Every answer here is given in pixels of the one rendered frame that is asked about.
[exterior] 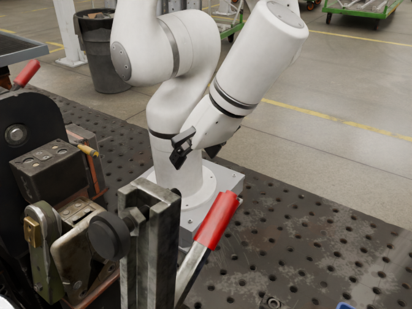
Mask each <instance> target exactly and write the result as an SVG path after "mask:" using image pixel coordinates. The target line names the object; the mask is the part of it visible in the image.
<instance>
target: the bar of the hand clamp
mask: <svg viewBox="0 0 412 309"><path fill-rule="evenodd" d="M181 198H182V196H181V192H180V191H179V190H178V189H177V188H172V189H171V190H170V189H169V188H163V187H162V186H159V185H157V184H156V183H153V182H152V181H150V180H147V179H146V178H143V177H140V178H138V179H136V180H134V181H132V182H130V184H128V185H126V186H124V187H122V188H120V189H119V190H118V216H117V215H115V214H113V213H110V212H107V211H104V212H100V213H99V214H97V215H95V216H93V217H92V218H91V219H90V223H89V227H88V236H89V238H90V242H91V244H92V246H93V248H94V249H95V250H96V251H97V253H98V254H99V255H100V256H102V257H103V258H104V259H109V260H111V261H119V260H120V286H121V309H174V301H175V284H176V275H177V258H178V241H179V233H180V216H181Z"/></svg>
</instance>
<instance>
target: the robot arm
mask: <svg viewBox="0 0 412 309"><path fill-rule="evenodd" d="M245 1H246V3H247V4H248V7H249V9H250V12H251V14H250V16H249V18H248V19H247V21H246V23H245V25H244V27H243V28H242V30H241V31H240V34H239V35H238V37H237V39H236V40H235V42H234V44H233V46H232V48H231V49H230V51H229V53H228V54H227V56H226V58H225V60H224V61H223V63H222V65H221V67H220V69H219V70H218V72H217V74H216V75H215V78H214V79H213V81H212V82H211V84H210V92H209V94H207V95H205V96H204V97H203V98H202V96H203V94H204V92H205V90H206V88H207V86H208V84H209V82H210V80H211V78H212V76H213V74H214V71H215V69H216V67H217V64H218V61H219V56H220V52H221V38H220V34H219V30H218V27H217V25H216V23H215V21H214V20H213V18H212V17H211V16H209V15H208V14H207V13H205V12H203V11H201V10H196V9H189V10H181V11H178V12H172V13H168V14H165V15H160V16H156V8H157V3H158V0H118V2H117V5H116V10H115V15H114V19H113V25H112V32H111V36H110V53H111V60H112V63H113V66H114V68H115V71H116V73H117V74H118V75H119V76H120V77H121V79H122V80H123V81H125V82H126V83H128V84H130V85H132V86H136V87H148V86H153V85H156V84H158V83H162V82H163V83H162V85H161V86H160V87H159V88H158V90H157V91H156V92H155V93H154V95H153V96H152V97H151V99H150V100H149V102H148V104H147V107H146V117H147V126H148V133H149V137H150V144H151V152H152V157H153V164H154V171H153V172H152V173H151V174H149V176H148V177H147V180H150V181H152V182H153V183H156V184H157V185H159V186H162V187H163V188H169V189H170V190H171V189H172V188H177V189H178V190H179V191H180V192H181V196H182V198H181V212H186V211H189V210H194V209H195V208H199V207H200V206H202V205H204V204H206V203H207V202H208V201H209V200H210V199H211V198H212V197H213V195H214V193H215V191H216V178H215V176H214V174H213V173H212V171H211V170H209V169H208V168H206V167H205V166H203V165H202V152H201V149H204V150H205V151H206V153H207V154H208V155H209V157H210V158H211V159H214V158H215V156H216V155H217V154H218V152H219V151H220V149H221V148H222V146H224V145H225V144H226V143H227V142H226V141H227V140H229V139H230V138H231V137H232V136H233V135H234V133H235V132H236V131H238V130H239V129H240V128H241V126H240V124H241V122H242V121H243V119H244V117H246V116H247V115H249V114H251V113H252V112H253V110H255V109H256V108H257V106H258V103H260V101H261V100H262V98H263V97H264V96H265V94H266V93H267V92H268V90H269V89H270V87H271V86H272V85H273V84H274V82H275V81H276V79H277V78H278V77H279V75H280V74H281V73H282V72H283V71H284V70H285V69H286V68H288V67H289V66H291V65H292V64H293V63H294V62H295V61H296V60H297V59H298V57H299V55H300V52H301V49H302V44H303V43H304V42H305V40H306V39H307V37H308V35H309V32H308V28H307V26H306V24H305V23H304V22H303V20H302V19H301V18H300V12H299V5H298V0H245ZM201 99H202V100H201ZM221 145H222V146H221Z"/></svg>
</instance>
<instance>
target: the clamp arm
mask: <svg viewBox="0 0 412 309"><path fill-rule="evenodd" d="M24 233H25V240H26V241H27V242H28V246H29V253H30V261H31V271H32V281H33V286H34V290H35V291H36V292H37V293H38V294H39V295H40V296H41V297H42V298H44V299H45V300H46V301H47V302H48V303H49V304H50V305H53V304H54V303H56V302H57V301H59V300H60V299H62V298H63V296H64V295H65V293H66V290H65V288H64V285H63V283H62V281H61V278H60V276H59V273H58V270H57V268H56V265H55V262H54V260H53V257H52V254H51V252H50V247H51V245H52V244H53V242H55V241H56V240H57V239H59V238H60V237H61V233H62V226H61V216H60V215H59V213H58V212H57V211H56V210H55V209H54V208H53V207H52V206H51V205H50V204H48V203H47V202H46V201H44V200H41V201H38V202H36V203H34V204H31V205H29V206H27V207H26V208H25V218H24Z"/></svg>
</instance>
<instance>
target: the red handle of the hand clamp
mask: <svg viewBox="0 0 412 309"><path fill-rule="evenodd" d="M236 198H237V195H236V194H235V193H233V192H232V191H230V190H226V192H225V193H224V192H221V191H220V192H219V193H218V195H217V197H216V199H215V201H214V202H213V204H212V206H211V207H210V209H209V211H208V213H207V215H206V216H205V218H204V220H203V222H202V224H201V225H200V227H199V229H198V230H197V232H196V234H195V236H194V238H193V240H194V242H193V244H192V245H191V247H190V249H189V251H188V253H187V254H186V256H185V258H184V260H183V262H182V263H181V265H180V267H179V269H178V270H177V275H176V284H175V301H174V309H180V308H181V306H182V304H183V302H184V301H185V299H186V296H187V295H188V293H189V291H190V289H191V288H192V286H193V284H194V282H195V280H196V278H197V276H198V274H199V273H200V271H201V269H202V267H203V266H204V264H205V261H206V260H207V258H208V256H209V254H210V253H211V251H214V250H215V248H216V246H217V244H218V243H219V241H220V239H221V237H222V235H223V234H224V231H225V230H226V228H227V226H228V224H229V222H230V220H231V219H232V217H233V215H234V213H235V211H236V209H237V207H238V206H239V204H240V202H239V201H238V200H237V199H236Z"/></svg>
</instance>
